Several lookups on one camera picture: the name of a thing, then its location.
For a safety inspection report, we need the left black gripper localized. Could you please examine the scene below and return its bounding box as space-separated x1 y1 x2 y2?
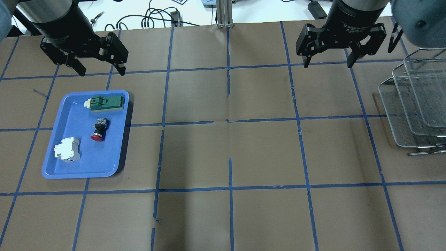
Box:
39 21 129 77

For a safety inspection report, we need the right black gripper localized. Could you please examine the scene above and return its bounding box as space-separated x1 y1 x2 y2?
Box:
296 7 386 68

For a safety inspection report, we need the red push button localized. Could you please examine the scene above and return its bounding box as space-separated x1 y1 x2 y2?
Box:
90 117 110 142

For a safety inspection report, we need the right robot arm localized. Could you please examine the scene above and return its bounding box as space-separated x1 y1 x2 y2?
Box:
296 0 446 68

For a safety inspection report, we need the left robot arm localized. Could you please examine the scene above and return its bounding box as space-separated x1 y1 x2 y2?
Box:
17 0 129 76

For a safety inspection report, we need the green terminal block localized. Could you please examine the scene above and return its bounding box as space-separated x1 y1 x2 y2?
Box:
83 96 125 112

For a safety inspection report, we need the black power adapter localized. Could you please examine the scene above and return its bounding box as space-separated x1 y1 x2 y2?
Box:
307 0 328 20

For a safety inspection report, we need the white circuit breaker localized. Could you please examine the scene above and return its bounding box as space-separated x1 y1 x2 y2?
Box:
54 137 80 163

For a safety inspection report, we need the blue plastic tray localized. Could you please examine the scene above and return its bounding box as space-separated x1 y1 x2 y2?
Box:
41 90 130 179

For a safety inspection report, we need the black cable bundle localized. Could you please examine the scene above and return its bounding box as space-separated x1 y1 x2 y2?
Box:
105 7 199 32

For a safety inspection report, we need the wire mesh shelf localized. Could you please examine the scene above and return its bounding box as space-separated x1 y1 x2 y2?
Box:
378 47 446 156

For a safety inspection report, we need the aluminium frame post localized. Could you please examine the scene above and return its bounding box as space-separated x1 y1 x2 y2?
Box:
216 0 234 30

